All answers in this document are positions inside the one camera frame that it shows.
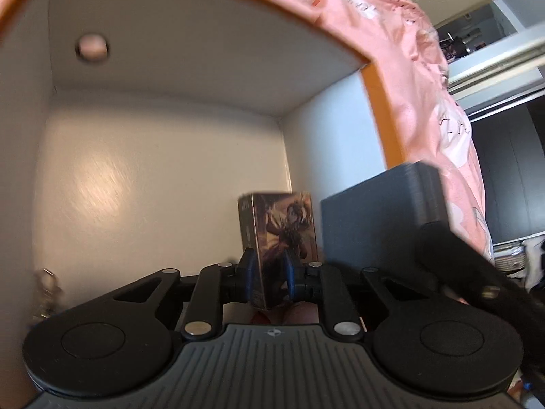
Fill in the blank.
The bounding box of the white sliding door frame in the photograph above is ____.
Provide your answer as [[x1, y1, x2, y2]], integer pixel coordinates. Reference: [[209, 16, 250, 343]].
[[443, 38, 545, 111]]

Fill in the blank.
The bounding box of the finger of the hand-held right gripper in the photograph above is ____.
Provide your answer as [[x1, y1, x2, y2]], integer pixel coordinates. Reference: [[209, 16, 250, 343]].
[[415, 221, 545, 367]]

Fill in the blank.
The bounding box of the orange cardboard box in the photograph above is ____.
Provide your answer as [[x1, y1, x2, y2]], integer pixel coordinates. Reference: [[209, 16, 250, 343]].
[[0, 0, 403, 409]]

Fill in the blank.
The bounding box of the folded clothes stack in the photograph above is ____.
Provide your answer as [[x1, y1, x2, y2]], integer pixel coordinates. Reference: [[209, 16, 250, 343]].
[[493, 239, 545, 290]]

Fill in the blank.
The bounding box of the illustrated card box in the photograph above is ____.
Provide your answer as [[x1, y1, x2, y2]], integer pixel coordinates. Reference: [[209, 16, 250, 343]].
[[237, 192, 321, 311]]

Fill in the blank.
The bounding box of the pink printed blanket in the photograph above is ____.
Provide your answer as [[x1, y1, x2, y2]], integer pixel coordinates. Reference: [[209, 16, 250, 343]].
[[232, 0, 497, 265]]

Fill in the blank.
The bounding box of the metal keyring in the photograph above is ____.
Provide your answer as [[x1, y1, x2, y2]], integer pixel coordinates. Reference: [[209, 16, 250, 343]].
[[32, 266, 64, 322]]

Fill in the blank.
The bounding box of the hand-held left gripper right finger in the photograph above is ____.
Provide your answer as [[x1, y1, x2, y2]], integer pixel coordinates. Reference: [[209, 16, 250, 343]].
[[282, 252, 431, 342]]

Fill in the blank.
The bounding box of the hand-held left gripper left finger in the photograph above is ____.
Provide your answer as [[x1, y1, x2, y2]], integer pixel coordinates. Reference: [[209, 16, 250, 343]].
[[104, 248, 257, 342]]

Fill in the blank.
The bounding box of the dark hallway shelf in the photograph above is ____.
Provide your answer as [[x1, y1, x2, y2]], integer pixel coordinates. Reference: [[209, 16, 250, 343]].
[[436, 26, 486, 61]]

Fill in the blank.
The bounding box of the dark wardrobe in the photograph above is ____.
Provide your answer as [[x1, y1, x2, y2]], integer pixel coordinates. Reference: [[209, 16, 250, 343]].
[[470, 94, 545, 243]]

